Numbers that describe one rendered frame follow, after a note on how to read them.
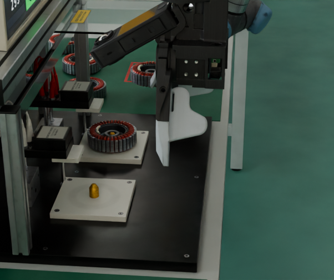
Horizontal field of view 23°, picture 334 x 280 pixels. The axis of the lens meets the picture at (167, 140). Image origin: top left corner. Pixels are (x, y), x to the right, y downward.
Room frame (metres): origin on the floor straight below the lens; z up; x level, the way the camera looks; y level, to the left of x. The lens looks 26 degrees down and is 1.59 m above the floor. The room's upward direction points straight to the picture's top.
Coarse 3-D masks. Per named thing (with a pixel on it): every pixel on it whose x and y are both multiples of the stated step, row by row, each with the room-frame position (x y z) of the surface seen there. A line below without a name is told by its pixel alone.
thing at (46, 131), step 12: (48, 132) 1.43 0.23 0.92; (60, 132) 1.43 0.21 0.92; (36, 144) 1.40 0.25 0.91; (48, 144) 1.40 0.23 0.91; (60, 144) 1.39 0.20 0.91; (72, 144) 1.45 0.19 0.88; (0, 156) 1.40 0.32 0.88; (24, 156) 1.40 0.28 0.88; (36, 156) 1.39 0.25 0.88; (48, 156) 1.39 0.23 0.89; (60, 156) 1.39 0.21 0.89; (72, 156) 1.40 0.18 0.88
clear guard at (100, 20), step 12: (84, 0) 1.84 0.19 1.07; (96, 0) 1.84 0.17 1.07; (108, 0) 1.84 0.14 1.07; (120, 0) 1.84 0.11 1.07; (72, 12) 1.75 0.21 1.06; (96, 12) 1.75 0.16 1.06; (108, 12) 1.75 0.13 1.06; (120, 12) 1.75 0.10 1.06; (132, 12) 1.75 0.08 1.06; (144, 12) 1.75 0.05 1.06; (60, 24) 1.66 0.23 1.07; (72, 24) 1.66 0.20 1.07; (84, 24) 1.66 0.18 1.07; (96, 24) 1.66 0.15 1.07; (108, 24) 1.66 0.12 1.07; (120, 24) 1.66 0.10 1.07
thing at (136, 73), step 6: (132, 66) 2.03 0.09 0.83; (138, 66) 2.02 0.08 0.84; (144, 66) 2.03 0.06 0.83; (150, 66) 2.04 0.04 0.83; (132, 72) 1.98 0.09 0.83; (138, 72) 1.97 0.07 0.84; (144, 72) 1.97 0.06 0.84; (150, 72) 2.02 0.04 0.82; (132, 78) 1.98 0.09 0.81; (138, 78) 1.96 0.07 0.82; (144, 78) 1.96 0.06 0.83; (150, 78) 1.96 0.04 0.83; (138, 84) 1.96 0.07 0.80; (144, 84) 1.96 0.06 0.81
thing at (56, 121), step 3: (42, 120) 1.70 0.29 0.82; (54, 120) 1.70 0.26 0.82; (57, 120) 1.70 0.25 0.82; (60, 120) 1.70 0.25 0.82; (39, 123) 1.68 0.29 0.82; (42, 123) 1.68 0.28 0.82; (51, 123) 1.68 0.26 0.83; (54, 123) 1.68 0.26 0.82; (57, 123) 1.68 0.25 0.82; (60, 123) 1.68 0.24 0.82; (39, 126) 1.66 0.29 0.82; (36, 129) 1.65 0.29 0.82; (36, 132) 1.64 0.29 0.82
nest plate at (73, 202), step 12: (72, 180) 1.49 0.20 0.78; (84, 180) 1.49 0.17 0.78; (96, 180) 1.49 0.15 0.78; (108, 180) 1.49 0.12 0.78; (120, 180) 1.49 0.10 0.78; (132, 180) 1.49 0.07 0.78; (60, 192) 1.43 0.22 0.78; (72, 192) 1.43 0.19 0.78; (84, 192) 1.43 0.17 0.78; (108, 192) 1.43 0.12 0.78; (120, 192) 1.43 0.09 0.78; (132, 192) 1.43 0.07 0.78; (60, 204) 1.39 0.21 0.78; (72, 204) 1.39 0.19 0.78; (84, 204) 1.39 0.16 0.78; (96, 204) 1.39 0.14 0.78; (108, 204) 1.39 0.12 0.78; (120, 204) 1.39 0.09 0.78; (60, 216) 1.35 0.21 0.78; (72, 216) 1.35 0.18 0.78; (84, 216) 1.35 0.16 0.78; (96, 216) 1.34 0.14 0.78; (108, 216) 1.34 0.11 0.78; (120, 216) 1.34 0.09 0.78
